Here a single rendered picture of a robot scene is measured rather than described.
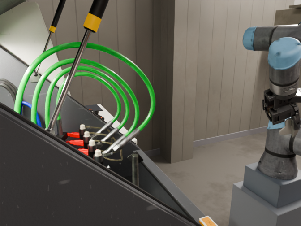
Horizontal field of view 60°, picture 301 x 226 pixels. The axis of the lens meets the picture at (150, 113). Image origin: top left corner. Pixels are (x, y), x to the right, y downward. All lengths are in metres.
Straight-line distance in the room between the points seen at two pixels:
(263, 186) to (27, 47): 1.04
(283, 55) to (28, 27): 0.81
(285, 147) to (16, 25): 1.06
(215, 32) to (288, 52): 2.69
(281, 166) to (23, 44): 1.06
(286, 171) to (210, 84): 2.40
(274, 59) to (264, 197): 0.64
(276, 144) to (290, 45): 0.49
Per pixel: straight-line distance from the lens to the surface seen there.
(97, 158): 0.77
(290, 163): 1.17
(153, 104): 0.78
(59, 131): 0.98
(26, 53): 1.04
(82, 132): 0.99
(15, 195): 0.39
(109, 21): 2.76
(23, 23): 1.04
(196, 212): 0.82
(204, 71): 3.35
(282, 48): 0.74
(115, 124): 1.42
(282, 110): 0.88
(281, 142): 1.12
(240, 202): 1.28
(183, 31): 2.79
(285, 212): 1.18
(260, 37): 0.88
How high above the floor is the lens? 1.45
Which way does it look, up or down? 17 degrees down
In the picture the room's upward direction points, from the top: straight up
